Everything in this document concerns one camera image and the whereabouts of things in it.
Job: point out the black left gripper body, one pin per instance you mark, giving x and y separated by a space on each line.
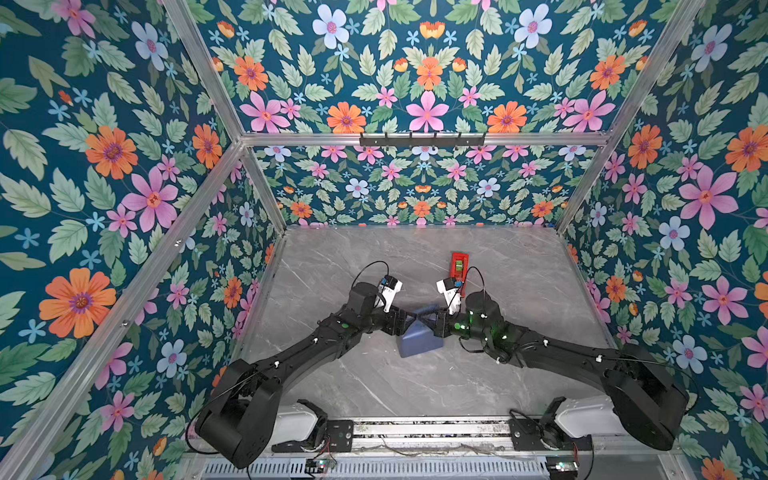
380 320

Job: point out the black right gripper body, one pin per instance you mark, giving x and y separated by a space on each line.
460 326

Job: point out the light blue wrapping paper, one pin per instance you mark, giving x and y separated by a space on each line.
418 338

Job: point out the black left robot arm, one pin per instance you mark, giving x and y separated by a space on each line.
239 418

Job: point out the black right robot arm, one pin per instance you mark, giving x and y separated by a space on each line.
648 401

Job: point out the red tape dispenser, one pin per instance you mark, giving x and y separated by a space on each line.
459 266

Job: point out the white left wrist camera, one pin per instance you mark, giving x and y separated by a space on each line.
388 288

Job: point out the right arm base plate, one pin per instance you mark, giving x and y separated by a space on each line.
528 435

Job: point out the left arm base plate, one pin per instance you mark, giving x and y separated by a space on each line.
332 435

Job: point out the aluminium mounting rail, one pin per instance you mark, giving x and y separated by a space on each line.
489 435

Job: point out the white cable duct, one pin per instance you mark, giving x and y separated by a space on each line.
381 468

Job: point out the black hook rail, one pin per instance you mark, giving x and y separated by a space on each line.
409 140

